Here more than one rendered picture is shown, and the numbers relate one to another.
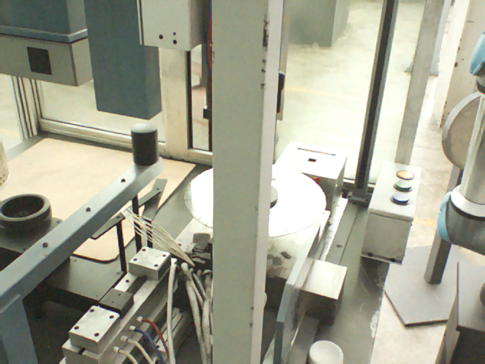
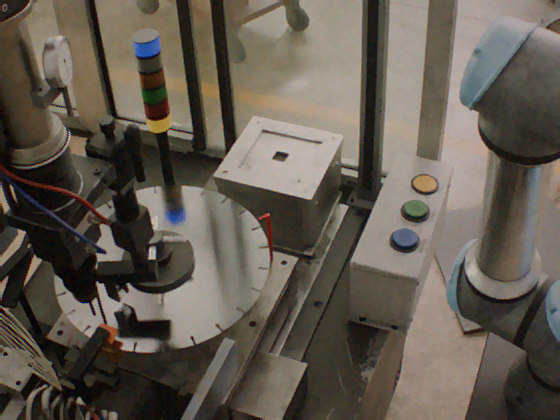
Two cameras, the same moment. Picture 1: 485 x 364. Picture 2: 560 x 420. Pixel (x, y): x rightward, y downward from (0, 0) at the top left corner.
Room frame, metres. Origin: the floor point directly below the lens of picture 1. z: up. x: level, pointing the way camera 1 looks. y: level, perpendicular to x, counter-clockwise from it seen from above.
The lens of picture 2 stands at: (0.30, -0.26, 1.76)
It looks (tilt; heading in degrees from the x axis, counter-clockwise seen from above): 45 degrees down; 4
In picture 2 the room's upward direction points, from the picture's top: 3 degrees counter-clockwise
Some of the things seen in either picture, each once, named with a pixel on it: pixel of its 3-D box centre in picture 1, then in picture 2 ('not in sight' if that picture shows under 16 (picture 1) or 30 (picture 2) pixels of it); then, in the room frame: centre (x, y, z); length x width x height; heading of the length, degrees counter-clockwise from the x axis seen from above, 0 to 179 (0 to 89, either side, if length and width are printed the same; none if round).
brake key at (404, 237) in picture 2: (400, 199); (404, 241); (1.11, -0.40, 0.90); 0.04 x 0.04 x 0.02
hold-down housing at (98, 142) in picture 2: not in sight; (121, 185); (0.94, -0.03, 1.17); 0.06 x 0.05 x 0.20; 151
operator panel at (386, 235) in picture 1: (392, 209); (403, 240); (1.18, -0.41, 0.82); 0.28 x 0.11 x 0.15; 160
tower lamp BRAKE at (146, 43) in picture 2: not in sight; (146, 43); (1.32, 0.01, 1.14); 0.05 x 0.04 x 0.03; 70
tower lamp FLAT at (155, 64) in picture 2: not in sight; (148, 59); (1.32, 0.01, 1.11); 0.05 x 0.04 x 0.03; 70
